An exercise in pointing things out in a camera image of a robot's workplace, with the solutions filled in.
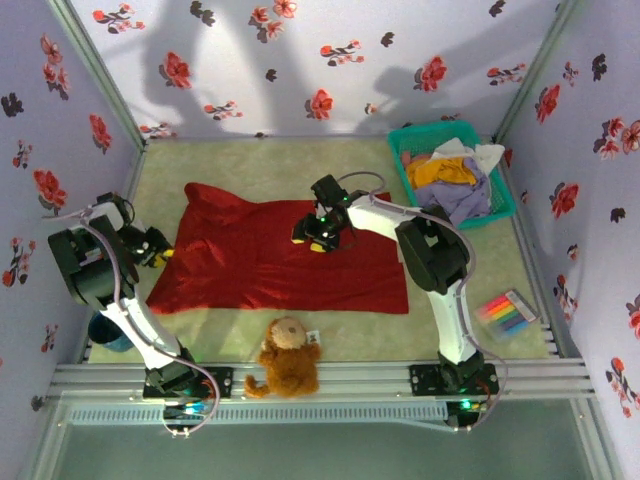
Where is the red t-shirt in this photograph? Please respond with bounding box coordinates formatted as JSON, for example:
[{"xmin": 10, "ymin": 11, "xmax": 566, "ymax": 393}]
[{"xmin": 144, "ymin": 182, "xmax": 410, "ymax": 316}]

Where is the brown plush monkey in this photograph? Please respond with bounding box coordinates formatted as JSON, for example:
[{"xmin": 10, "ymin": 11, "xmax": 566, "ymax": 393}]
[{"xmin": 243, "ymin": 316, "xmax": 324, "ymax": 400}]

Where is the teal plastic basket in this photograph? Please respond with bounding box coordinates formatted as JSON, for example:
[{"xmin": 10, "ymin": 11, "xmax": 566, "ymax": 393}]
[{"xmin": 387, "ymin": 121, "xmax": 516, "ymax": 232}]

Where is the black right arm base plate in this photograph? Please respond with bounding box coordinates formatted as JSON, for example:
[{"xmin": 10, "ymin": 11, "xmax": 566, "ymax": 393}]
[{"xmin": 408, "ymin": 363, "xmax": 500, "ymax": 396}]

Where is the grey right arm cable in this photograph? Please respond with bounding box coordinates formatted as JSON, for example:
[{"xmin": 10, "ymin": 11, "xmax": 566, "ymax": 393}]
[{"xmin": 335, "ymin": 170, "xmax": 509, "ymax": 432}]

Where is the grey left arm cable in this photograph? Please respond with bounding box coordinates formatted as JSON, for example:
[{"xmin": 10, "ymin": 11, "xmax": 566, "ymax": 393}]
[{"xmin": 42, "ymin": 207, "xmax": 221, "ymax": 437}]

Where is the yellow t-shirt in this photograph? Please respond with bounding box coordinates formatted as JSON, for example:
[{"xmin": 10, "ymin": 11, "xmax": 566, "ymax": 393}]
[{"xmin": 403, "ymin": 157, "xmax": 476, "ymax": 191}]

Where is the purple t-shirt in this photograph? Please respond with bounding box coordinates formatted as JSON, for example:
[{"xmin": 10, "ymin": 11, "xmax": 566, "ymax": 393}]
[{"xmin": 410, "ymin": 157, "xmax": 494, "ymax": 227}]

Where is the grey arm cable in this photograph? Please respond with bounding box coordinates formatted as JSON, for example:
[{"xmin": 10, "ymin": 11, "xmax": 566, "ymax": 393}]
[
  {"xmin": 335, "ymin": 170, "xmax": 509, "ymax": 432},
  {"xmin": 42, "ymin": 207, "xmax": 221, "ymax": 437}
]

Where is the pack of coloured markers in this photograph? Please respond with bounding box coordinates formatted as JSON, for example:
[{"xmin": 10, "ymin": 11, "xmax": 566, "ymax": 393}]
[{"xmin": 473, "ymin": 287, "xmax": 540, "ymax": 344}]

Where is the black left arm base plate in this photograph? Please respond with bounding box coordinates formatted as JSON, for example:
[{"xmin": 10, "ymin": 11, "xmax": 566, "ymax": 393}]
[{"xmin": 143, "ymin": 366, "xmax": 235, "ymax": 400}]

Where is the white t-shirt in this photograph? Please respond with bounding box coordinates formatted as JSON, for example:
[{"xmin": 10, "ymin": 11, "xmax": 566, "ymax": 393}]
[{"xmin": 430, "ymin": 137, "xmax": 506, "ymax": 175}]

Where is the blue mug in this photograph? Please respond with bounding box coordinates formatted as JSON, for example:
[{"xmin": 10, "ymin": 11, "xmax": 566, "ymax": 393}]
[{"xmin": 87, "ymin": 312, "xmax": 134, "ymax": 354}]

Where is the green table mat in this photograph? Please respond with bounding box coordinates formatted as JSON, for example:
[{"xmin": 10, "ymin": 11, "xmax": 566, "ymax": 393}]
[{"xmin": 88, "ymin": 137, "xmax": 551, "ymax": 362}]

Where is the ribbed aluminium frame beam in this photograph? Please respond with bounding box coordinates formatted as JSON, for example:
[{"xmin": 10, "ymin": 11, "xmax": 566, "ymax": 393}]
[{"xmin": 47, "ymin": 358, "xmax": 599, "ymax": 401}]

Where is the white slotted cable duct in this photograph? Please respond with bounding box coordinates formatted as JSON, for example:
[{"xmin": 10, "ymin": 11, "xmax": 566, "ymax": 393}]
[{"xmin": 67, "ymin": 402, "xmax": 449, "ymax": 426}]

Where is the aluminium corner post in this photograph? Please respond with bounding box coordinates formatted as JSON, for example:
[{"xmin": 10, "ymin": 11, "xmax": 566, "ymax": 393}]
[
  {"xmin": 47, "ymin": 0, "xmax": 149, "ymax": 147},
  {"xmin": 492, "ymin": 0, "xmax": 587, "ymax": 146}
]

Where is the aluminium frame leg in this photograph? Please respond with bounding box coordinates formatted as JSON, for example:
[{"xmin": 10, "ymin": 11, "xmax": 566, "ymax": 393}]
[
  {"xmin": 17, "ymin": 397, "xmax": 74, "ymax": 480},
  {"xmin": 569, "ymin": 397, "xmax": 624, "ymax": 480}
]

